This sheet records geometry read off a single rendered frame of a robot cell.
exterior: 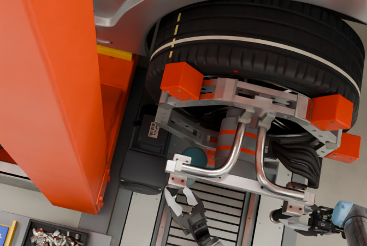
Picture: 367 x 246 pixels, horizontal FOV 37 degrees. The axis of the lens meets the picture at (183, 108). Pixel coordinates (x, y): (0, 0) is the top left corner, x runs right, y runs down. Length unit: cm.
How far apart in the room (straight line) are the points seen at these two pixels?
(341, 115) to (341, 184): 124
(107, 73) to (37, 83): 125
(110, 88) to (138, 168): 37
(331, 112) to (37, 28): 106
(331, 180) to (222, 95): 133
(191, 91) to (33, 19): 99
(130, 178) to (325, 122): 88
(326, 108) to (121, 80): 74
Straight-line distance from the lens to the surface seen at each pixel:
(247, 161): 163
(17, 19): 52
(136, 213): 241
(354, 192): 272
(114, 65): 193
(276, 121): 188
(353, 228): 156
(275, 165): 243
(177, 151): 232
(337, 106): 148
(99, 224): 235
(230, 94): 146
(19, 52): 59
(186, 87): 145
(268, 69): 145
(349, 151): 177
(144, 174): 210
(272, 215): 178
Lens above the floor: 247
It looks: 71 degrees down
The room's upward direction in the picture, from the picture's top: 20 degrees clockwise
